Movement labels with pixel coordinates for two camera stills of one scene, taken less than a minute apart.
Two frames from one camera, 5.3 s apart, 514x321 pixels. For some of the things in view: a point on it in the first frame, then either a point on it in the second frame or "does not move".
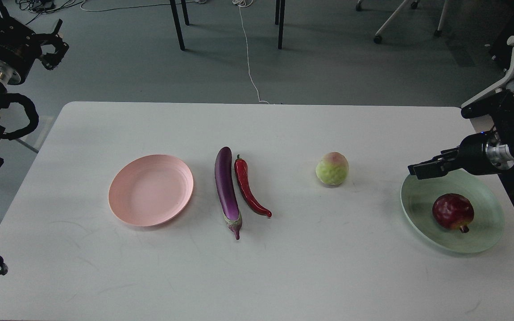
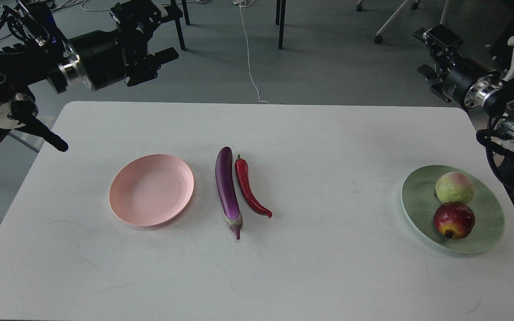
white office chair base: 378,39 does not move
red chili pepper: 254,203 does not move
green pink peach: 333,168 to 454,187
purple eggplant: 227,190 does not move
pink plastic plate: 150,190 does not move
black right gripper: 482,154 to 454,79
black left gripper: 7,51 to 105,57
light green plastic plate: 418,197 does not move
